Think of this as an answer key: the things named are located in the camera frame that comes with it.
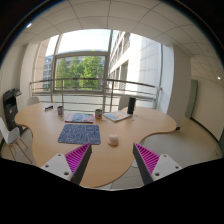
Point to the metal balcony railing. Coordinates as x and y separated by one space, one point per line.
89 94

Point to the blue patterned mouse pad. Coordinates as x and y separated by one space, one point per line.
80 134

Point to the light blue magazine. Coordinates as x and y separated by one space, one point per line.
116 116

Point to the patterned mug in centre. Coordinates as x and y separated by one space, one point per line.
98 113

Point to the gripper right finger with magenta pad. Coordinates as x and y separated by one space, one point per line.
153 166

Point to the patterned mug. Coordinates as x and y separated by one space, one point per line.
98 113
60 110

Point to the white chair with wooden legs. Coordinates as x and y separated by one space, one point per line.
12 138

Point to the white chair behind table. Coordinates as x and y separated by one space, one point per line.
32 100

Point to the patterned mug on left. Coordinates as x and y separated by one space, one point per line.
60 110

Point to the grey chair behind speaker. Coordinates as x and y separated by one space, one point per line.
123 102

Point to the red and blue book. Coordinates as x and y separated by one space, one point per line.
80 118

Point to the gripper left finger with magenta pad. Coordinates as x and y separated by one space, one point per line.
70 166

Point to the black rectangular speaker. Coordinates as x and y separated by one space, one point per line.
131 105

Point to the small dark stapler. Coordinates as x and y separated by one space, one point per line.
48 108

